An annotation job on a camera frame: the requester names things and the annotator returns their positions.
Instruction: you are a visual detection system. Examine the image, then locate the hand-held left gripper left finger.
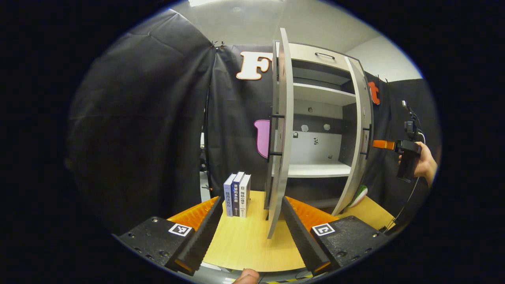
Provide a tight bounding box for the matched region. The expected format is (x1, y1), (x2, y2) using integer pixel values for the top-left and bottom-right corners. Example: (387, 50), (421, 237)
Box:
(114, 196), (224, 276)

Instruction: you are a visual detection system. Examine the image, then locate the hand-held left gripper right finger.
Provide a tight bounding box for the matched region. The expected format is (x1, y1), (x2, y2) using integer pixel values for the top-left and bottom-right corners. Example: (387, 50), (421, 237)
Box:
(281, 196), (391, 277)

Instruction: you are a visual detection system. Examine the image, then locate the grey cabinet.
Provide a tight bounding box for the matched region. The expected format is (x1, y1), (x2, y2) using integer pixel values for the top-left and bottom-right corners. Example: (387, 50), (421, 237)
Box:
(271, 41), (366, 209)

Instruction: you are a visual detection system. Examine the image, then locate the white cabinet shelf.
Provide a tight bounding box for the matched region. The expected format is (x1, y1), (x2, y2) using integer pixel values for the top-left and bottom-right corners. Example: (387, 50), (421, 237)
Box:
(287, 163), (352, 178)
(293, 82), (357, 106)

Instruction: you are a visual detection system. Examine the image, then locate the light blue book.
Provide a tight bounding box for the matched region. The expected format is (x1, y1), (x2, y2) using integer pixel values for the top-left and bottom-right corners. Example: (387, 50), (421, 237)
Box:
(224, 173), (236, 217)

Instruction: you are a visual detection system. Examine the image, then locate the dark blue book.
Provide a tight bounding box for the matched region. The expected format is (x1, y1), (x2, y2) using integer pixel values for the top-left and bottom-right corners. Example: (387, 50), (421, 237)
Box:
(232, 171), (245, 217)

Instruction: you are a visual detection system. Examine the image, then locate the black backdrop cloth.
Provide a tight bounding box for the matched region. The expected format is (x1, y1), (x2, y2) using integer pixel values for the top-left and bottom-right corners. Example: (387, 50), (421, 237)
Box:
(65, 9), (440, 237)

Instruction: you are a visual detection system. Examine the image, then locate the black door handle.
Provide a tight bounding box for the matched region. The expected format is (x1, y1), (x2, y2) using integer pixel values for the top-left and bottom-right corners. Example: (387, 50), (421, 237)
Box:
(269, 114), (285, 157)
(361, 125), (372, 159)

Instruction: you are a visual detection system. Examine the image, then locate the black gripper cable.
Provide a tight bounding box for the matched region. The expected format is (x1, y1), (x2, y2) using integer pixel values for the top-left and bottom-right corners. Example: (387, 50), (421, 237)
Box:
(385, 132), (426, 234)

